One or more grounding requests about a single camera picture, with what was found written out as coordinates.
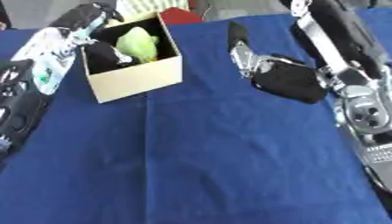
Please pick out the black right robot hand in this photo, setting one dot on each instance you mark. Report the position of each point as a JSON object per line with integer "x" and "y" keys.
{"x": 288, "y": 80}

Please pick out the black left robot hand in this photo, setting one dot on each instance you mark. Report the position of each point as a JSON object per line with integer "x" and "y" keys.
{"x": 86, "y": 14}

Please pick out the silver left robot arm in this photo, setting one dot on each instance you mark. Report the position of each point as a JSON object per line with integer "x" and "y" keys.
{"x": 48, "y": 58}

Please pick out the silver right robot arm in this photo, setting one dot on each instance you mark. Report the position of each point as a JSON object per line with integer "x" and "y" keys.
{"x": 365, "y": 113}

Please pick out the tan cardboard box black inside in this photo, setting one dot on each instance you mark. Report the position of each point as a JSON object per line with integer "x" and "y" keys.
{"x": 138, "y": 78}

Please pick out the light green soft toy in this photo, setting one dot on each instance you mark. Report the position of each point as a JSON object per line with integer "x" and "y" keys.
{"x": 137, "y": 45}

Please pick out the white striped object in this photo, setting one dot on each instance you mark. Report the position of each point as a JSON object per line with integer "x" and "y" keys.
{"x": 148, "y": 5}

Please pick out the red object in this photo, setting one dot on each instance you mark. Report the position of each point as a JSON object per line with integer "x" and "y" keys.
{"x": 179, "y": 17}

